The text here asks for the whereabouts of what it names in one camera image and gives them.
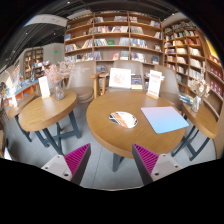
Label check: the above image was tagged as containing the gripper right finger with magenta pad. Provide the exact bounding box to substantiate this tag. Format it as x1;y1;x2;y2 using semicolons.
132;144;182;185

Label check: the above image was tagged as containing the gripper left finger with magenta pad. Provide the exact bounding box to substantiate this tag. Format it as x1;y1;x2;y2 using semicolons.
42;144;91;185

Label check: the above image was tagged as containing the pastel gradient mouse pad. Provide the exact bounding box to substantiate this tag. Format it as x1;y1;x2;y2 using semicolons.
141;106;189;134

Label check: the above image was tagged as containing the oval patterned mouse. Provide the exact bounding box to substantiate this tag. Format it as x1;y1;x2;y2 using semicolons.
109;111;138;128

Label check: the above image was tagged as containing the round wooden centre table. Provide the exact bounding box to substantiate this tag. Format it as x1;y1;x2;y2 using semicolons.
86;90;185;172

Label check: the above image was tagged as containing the round wooden table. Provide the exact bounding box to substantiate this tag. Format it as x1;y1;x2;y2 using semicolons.
171;103;218;161
19;89;81;154
86;90;185;172

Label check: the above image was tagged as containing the round wooden left table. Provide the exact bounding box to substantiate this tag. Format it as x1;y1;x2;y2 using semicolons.
19;89;81;154

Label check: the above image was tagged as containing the round wooden right table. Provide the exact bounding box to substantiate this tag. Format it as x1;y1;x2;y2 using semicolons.
171;103;218;161

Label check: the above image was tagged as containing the wooden table far left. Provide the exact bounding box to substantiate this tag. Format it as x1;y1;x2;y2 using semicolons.
7;94;36;142

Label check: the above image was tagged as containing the beige chair right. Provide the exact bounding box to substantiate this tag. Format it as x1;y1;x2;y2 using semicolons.
154;65;182;110

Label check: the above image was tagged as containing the beige chair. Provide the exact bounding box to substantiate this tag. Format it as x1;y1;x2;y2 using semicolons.
107;60;145;92
154;65;182;110
66;60;98;104

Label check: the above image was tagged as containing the book on display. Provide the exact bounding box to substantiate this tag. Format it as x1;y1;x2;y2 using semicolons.
131;75;143;89

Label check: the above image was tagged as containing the beige chair left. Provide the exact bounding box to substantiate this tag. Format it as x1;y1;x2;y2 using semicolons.
66;60;98;104

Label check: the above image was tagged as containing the white sign on left table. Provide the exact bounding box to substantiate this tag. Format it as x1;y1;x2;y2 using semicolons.
38;76;50;98

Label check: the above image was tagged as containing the white red sign stand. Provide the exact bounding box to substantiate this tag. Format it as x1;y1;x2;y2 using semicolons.
147;70;162;99

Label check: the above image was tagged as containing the small wooden side table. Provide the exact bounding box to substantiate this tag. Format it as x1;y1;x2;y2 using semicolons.
91;72;109;98

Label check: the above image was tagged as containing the glass vase with dried flowers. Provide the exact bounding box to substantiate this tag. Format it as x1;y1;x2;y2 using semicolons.
191;68;210;113

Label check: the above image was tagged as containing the glass vase with pink flowers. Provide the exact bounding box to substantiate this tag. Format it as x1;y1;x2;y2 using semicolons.
45;61;75;101

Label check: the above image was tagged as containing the white display board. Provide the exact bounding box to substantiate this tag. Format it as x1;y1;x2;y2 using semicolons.
109;68;131;89

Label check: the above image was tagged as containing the beige chair centre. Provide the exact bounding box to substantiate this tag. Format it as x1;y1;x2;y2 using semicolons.
107;60;145;92

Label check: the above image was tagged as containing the wooden bookshelf right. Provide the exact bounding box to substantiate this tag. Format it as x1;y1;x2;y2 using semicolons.
162;18;224;119

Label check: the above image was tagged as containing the wooden bookshelf far left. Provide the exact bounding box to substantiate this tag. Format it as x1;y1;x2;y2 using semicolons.
24;48;43;79

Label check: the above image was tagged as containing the large wooden bookshelf centre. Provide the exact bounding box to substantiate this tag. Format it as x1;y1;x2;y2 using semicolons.
63;11;165;66

